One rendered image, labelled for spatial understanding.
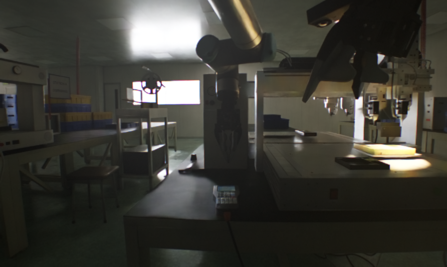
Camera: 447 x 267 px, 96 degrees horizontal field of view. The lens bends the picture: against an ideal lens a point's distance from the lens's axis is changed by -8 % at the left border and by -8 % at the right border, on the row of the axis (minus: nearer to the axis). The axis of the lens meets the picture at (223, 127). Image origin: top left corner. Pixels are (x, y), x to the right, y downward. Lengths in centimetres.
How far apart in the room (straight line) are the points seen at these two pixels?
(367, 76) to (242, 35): 27
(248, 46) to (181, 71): 788
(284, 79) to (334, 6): 67
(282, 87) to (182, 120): 738
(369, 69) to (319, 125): 811
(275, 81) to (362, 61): 65
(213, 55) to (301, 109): 776
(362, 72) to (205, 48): 39
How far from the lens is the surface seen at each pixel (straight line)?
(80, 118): 412
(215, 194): 73
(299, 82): 107
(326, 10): 42
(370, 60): 44
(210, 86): 109
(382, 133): 129
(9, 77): 217
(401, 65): 114
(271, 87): 104
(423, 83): 120
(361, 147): 106
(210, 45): 64
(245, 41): 56
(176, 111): 835
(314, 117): 847
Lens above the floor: 104
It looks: 4 degrees down
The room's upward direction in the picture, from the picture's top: straight up
